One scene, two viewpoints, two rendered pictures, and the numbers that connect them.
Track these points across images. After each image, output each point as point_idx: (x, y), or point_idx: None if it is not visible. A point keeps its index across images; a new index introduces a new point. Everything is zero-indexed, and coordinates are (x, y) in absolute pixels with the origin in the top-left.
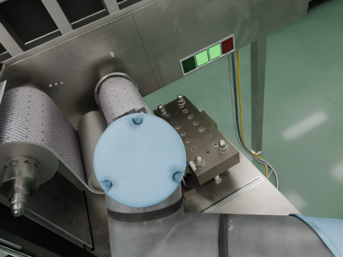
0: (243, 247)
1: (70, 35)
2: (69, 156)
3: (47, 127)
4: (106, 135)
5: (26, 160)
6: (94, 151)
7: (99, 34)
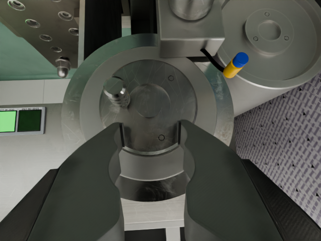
0: None
1: (171, 223)
2: (308, 132)
3: (301, 205)
4: None
5: None
6: (251, 106)
7: (137, 213)
